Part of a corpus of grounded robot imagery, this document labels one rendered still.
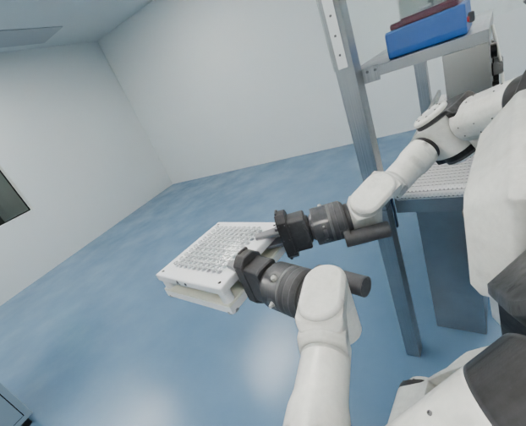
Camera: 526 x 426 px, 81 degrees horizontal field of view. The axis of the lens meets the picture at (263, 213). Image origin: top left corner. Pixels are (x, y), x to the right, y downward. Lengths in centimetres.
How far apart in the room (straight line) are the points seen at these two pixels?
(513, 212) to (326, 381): 25
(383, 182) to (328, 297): 33
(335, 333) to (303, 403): 9
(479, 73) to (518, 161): 75
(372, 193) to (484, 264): 36
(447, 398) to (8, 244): 529
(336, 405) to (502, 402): 21
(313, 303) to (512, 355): 27
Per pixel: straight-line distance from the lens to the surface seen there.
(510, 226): 31
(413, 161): 76
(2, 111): 570
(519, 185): 31
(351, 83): 105
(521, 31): 461
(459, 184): 121
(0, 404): 262
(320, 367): 41
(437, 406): 24
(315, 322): 43
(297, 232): 69
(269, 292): 54
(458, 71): 106
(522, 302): 20
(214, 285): 65
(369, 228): 68
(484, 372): 22
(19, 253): 540
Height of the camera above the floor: 138
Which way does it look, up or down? 23 degrees down
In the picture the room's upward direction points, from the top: 23 degrees counter-clockwise
